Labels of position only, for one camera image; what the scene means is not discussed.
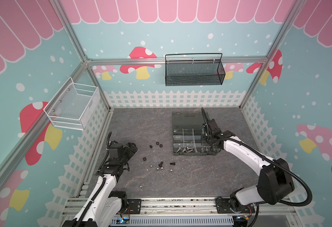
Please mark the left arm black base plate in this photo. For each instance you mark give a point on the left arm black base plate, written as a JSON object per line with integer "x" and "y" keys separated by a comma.
{"x": 133, "y": 206}

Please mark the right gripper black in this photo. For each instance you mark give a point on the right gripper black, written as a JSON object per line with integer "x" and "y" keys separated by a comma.
{"x": 208, "y": 141}

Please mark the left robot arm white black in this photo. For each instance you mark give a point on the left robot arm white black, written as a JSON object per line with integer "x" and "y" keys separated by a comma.
{"x": 104, "y": 202}

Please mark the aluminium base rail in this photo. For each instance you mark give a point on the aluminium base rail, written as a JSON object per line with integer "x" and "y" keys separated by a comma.
{"x": 178, "y": 206}

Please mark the white wire mesh basket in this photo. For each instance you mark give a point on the white wire mesh basket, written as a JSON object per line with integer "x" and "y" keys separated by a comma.
{"x": 73, "y": 105}

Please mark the black wire mesh basket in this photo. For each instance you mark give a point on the black wire mesh basket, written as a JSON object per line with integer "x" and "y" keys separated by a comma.
{"x": 198, "y": 69}

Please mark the grey transparent organizer box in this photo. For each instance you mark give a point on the grey transparent organizer box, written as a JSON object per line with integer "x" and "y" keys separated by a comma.
{"x": 189, "y": 135}

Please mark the silver nut pair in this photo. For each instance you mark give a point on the silver nut pair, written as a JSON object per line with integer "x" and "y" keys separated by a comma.
{"x": 158, "y": 169}

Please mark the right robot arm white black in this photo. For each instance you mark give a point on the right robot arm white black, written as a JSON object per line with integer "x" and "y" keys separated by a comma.
{"x": 275, "y": 179}

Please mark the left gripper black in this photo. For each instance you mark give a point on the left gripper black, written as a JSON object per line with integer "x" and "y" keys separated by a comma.
{"x": 130, "y": 152}

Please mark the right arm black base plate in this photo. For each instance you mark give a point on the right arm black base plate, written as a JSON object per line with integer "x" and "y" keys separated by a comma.
{"x": 225, "y": 205}

